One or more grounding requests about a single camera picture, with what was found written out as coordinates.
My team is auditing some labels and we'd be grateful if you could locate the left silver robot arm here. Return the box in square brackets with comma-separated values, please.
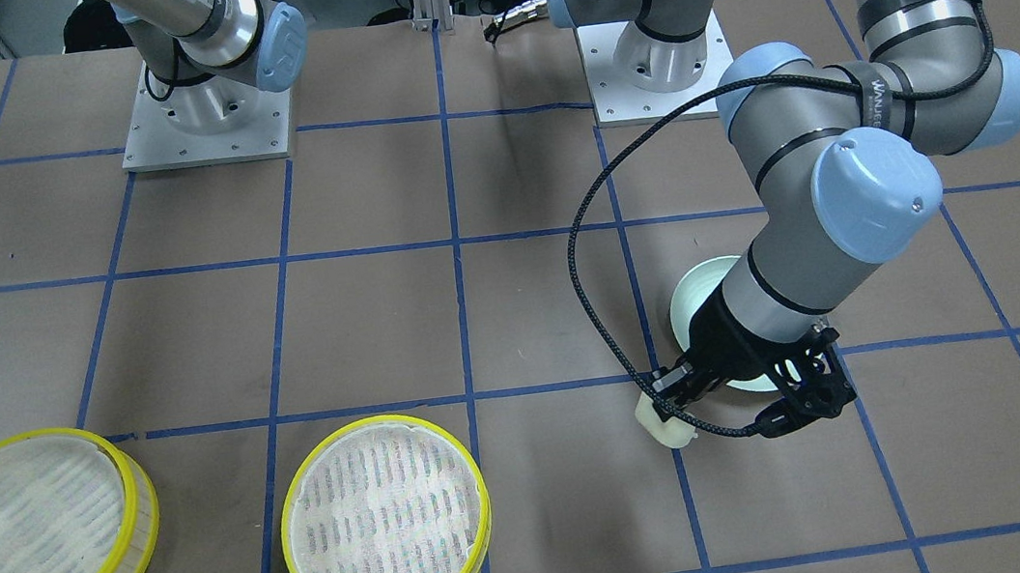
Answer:
[600, 0, 1020, 448]

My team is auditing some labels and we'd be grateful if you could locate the light green plate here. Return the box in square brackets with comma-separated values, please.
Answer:
[668, 255, 798, 393]

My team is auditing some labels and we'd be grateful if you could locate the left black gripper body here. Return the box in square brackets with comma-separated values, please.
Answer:
[676, 271, 861, 447]

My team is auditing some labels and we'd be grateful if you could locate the black braided cable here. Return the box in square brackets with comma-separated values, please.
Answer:
[549, 43, 1020, 457]

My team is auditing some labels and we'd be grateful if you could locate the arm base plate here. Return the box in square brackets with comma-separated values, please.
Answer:
[122, 65, 295, 174]
[575, 11, 734, 129]

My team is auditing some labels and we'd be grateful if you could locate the white steamed bun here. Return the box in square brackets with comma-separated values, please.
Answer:
[634, 393, 698, 451]

